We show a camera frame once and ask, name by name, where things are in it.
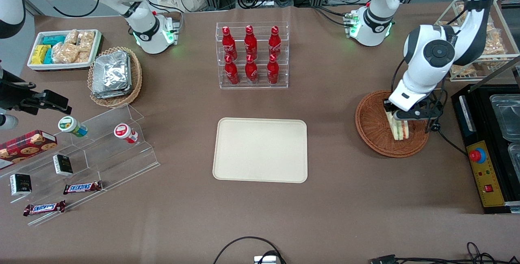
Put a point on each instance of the silver foil container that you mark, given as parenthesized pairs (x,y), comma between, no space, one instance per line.
(111,71)
(111,95)

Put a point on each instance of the brown round wicker basket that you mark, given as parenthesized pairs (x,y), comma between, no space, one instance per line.
(373,134)

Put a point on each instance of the yellow snack packet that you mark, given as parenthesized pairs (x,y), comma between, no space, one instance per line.
(40,54)

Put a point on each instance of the clear acrylic step display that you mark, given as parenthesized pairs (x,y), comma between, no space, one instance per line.
(105,158)

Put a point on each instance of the clear rice cracker bag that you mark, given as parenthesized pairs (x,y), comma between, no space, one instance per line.
(65,53)
(83,57)
(86,41)
(71,36)

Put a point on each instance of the red cookie box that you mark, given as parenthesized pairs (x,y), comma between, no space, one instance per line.
(24,148)

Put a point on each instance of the black sealing machine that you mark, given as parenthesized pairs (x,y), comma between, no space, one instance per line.
(487,130)

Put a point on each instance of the green lid yogurt cup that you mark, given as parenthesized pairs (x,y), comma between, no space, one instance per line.
(69,125)

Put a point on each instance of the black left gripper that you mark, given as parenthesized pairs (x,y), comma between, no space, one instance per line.
(438,106)

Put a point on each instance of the beige plastic tray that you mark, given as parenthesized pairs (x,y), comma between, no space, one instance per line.
(252,150)

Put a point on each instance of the yellow control panel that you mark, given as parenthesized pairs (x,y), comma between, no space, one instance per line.
(493,174)

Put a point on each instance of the triangular sandwich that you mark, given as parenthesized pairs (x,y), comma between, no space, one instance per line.
(398,130)

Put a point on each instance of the large clear plastic container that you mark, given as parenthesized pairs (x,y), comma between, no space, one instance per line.
(508,117)

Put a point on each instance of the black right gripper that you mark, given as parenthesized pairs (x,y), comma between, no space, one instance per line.
(13,96)

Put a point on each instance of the grey metal bar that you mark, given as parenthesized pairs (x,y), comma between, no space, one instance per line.
(499,70)

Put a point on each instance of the small black box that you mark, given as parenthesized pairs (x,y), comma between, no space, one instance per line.
(63,165)
(20,185)

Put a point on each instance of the clear acrylic bottle rack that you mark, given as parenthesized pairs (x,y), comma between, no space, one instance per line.
(261,55)

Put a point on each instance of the red cola bottle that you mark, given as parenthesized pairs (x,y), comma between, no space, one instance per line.
(250,44)
(273,72)
(229,44)
(232,73)
(251,72)
(275,44)

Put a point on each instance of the light oval wicker basket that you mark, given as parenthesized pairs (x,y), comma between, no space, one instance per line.
(136,77)

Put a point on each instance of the red lid yogurt cup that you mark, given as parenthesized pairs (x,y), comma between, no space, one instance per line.
(124,132)

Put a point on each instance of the small teal snack packet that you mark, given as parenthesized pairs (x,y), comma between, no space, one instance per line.
(48,56)

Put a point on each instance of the red emergency stop button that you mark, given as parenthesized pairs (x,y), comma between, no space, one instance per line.
(477,155)

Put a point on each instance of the small clear plastic container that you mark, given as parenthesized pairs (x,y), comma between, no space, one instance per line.
(515,156)

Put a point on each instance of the white rectangular snack bin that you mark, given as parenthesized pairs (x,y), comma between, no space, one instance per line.
(61,67)

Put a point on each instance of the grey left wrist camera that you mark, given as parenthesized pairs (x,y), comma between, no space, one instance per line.
(418,115)

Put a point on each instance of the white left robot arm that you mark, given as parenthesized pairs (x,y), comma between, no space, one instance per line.
(426,77)

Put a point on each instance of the small silver device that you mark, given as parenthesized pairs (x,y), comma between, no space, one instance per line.
(266,260)

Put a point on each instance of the long teal snack packet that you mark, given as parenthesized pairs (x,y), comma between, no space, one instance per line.
(53,40)

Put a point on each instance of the red rocker switch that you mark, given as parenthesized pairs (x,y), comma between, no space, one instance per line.
(488,188)

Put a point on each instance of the bagged fried snack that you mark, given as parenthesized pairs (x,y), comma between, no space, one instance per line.
(496,42)
(462,10)
(463,70)

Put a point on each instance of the snickers chocolate bar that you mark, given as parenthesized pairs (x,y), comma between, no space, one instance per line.
(44,208)
(81,187)

